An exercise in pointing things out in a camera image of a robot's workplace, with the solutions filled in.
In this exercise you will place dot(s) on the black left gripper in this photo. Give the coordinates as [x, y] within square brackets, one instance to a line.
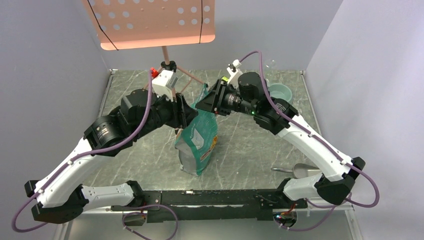
[182, 113]

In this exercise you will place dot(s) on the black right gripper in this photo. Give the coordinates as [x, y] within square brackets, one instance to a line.
[214, 102]

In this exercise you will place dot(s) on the green pet food bag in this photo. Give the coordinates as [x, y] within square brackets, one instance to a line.
[196, 142]

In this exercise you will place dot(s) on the metal food scoop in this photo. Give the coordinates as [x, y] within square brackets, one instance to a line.
[299, 170]

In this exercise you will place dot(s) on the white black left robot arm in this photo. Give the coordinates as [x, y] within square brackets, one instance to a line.
[61, 196]

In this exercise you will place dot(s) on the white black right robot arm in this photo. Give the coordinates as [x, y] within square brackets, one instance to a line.
[279, 117]

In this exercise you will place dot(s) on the teal double pet bowl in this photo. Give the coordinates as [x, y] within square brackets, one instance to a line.
[281, 91]

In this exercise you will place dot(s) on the pink music stand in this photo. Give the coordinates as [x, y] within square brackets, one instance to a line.
[136, 24]

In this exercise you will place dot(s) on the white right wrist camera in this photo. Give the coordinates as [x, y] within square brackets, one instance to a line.
[234, 73]

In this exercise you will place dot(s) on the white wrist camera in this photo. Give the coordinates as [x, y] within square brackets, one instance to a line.
[163, 83]
[234, 73]

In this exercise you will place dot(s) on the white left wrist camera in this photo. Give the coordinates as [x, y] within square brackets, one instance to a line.
[163, 83]

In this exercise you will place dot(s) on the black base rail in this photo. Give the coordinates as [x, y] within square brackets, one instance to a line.
[193, 205]

